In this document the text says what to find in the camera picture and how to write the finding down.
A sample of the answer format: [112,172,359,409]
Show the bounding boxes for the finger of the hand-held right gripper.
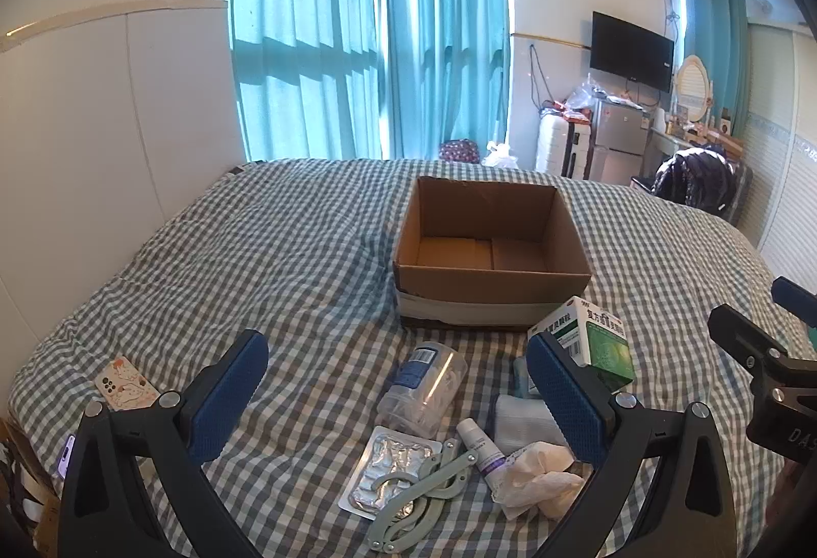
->
[708,304,817,399]
[771,276,817,320]

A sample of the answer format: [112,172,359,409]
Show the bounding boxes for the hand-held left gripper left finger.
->
[57,330,270,558]

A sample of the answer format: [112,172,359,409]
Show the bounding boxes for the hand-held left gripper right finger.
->
[526,330,757,558]

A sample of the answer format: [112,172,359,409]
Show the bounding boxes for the light blue tissue pack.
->
[512,355,543,399]

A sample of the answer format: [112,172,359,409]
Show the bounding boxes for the white gauze pad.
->
[494,393,569,460]

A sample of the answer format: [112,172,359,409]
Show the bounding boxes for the green and white medicine box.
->
[528,296,637,394]

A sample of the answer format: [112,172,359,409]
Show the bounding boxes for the white tissue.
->
[490,442,594,524]

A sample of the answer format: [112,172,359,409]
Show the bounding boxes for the small white bottle purple label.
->
[455,418,507,479]

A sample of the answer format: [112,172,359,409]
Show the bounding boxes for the grey-green folding scissors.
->
[366,438,481,552]

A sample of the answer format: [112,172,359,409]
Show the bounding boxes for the brown cardboard box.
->
[392,175,594,332]

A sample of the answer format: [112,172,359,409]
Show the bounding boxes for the clear plastic jar blue label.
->
[376,344,469,438]

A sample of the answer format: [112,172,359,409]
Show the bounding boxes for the silver blister pack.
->
[338,426,448,524]

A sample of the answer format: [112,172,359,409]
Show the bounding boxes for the cartoon print phone case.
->
[94,357,157,412]

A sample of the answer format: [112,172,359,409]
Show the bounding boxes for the white wardrobe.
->
[734,18,817,304]

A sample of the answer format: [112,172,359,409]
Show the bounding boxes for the checked bed sheet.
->
[6,157,817,558]

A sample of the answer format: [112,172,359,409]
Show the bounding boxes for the black jacket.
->
[651,146,738,211]

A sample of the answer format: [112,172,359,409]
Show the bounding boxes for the purple phone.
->
[56,433,76,479]

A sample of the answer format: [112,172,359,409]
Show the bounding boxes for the white dressing table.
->
[651,120,744,158]

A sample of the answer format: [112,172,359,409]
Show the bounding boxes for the brown bag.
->
[0,418,61,558]

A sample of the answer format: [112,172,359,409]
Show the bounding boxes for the oval white framed mirror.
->
[673,55,714,125]

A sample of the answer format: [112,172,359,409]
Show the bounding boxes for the silver mini fridge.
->
[593,99,652,182]

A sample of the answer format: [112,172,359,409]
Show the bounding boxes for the white plastic bag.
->
[482,142,519,169]

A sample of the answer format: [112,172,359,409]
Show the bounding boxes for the white suitcase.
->
[535,111,597,179]

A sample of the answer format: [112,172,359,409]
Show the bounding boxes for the floral bag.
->
[439,140,483,163]

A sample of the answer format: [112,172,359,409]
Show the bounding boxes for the narrow teal curtain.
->
[673,0,748,138]

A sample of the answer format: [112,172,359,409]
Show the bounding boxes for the clear plastic bag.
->
[565,79,614,112]

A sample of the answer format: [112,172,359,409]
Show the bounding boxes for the wide teal curtain panel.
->
[228,0,387,163]

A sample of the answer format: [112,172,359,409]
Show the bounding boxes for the black wall television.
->
[589,11,676,93]

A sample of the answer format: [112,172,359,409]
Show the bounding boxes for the black wall cable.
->
[528,44,550,112]

